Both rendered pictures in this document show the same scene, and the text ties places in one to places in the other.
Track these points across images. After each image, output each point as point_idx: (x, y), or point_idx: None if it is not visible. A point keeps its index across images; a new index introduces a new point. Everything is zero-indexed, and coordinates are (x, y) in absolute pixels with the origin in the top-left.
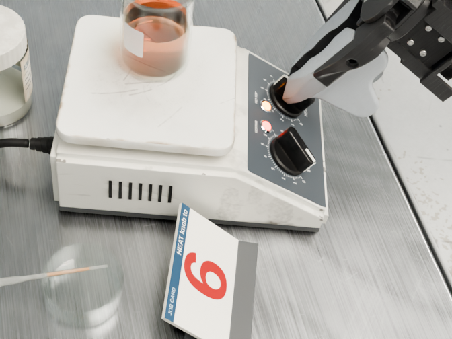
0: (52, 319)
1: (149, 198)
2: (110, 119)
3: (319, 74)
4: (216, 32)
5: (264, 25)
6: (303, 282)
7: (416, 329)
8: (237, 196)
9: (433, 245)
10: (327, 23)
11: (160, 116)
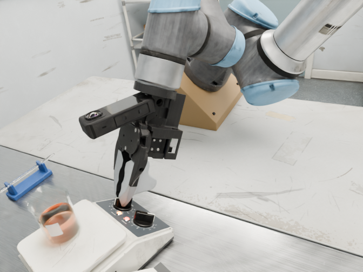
0: None
1: None
2: (71, 268)
3: (132, 184)
4: (79, 204)
5: (85, 195)
6: (187, 258)
7: (232, 235)
8: (141, 251)
9: (207, 208)
10: (115, 169)
11: (89, 249)
